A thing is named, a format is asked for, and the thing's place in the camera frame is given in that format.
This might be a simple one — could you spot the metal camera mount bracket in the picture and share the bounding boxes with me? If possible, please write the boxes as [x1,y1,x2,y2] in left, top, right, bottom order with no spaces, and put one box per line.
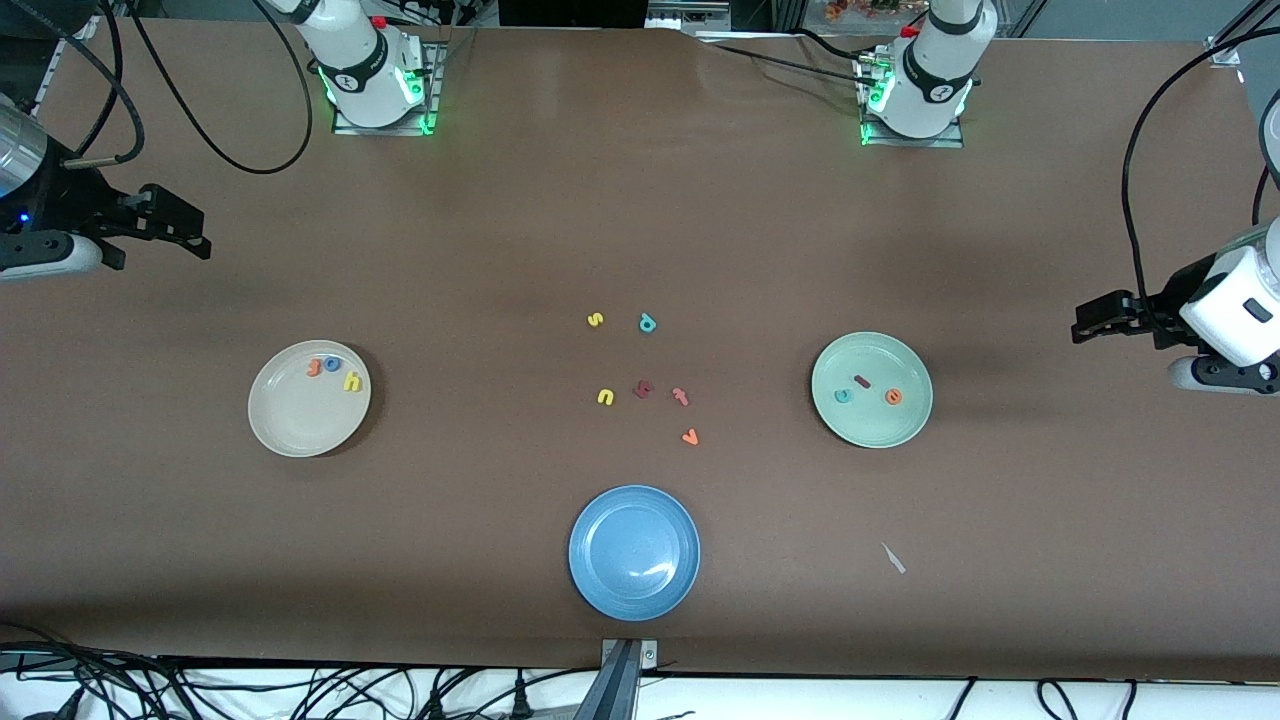
[575,638,661,720]

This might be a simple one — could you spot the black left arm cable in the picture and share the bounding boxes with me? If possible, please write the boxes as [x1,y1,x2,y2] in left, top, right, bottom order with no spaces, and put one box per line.
[1120,28,1280,301]

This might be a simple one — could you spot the aluminium rail strip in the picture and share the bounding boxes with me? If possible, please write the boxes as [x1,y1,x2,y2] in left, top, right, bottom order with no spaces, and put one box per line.
[33,40,66,111]

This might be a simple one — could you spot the beige round plate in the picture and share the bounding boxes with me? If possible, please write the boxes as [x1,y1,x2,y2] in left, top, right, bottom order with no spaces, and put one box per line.
[247,340,372,459]

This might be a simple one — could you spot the blue round plate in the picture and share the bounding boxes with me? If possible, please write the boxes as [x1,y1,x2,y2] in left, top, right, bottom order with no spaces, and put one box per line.
[568,485,701,622]

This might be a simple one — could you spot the green round plate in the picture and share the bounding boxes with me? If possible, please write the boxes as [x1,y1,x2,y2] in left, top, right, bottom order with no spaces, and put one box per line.
[811,331,934,449]

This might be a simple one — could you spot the thick black looping cable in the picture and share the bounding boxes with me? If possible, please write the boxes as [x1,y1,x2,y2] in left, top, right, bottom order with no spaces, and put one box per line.
[125,0,314,176]

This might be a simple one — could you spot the aluminium frame beyond table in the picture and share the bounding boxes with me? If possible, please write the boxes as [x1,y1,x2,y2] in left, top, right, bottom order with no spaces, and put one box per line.
[645,0,733,31]

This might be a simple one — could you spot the black cable with brass plug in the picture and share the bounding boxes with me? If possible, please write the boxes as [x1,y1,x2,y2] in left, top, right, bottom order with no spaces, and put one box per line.
[55,0,146,169]

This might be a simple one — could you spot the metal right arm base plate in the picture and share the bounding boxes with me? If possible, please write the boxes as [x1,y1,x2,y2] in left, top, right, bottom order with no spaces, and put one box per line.
[332,40,442,137]

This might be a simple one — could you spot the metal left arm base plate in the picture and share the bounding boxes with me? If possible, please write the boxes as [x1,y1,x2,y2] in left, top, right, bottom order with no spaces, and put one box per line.
[858,50,966,149]

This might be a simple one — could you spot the thin black table cable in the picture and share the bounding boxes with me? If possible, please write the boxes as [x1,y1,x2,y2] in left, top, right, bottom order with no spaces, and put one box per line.
[700,38,881,91]

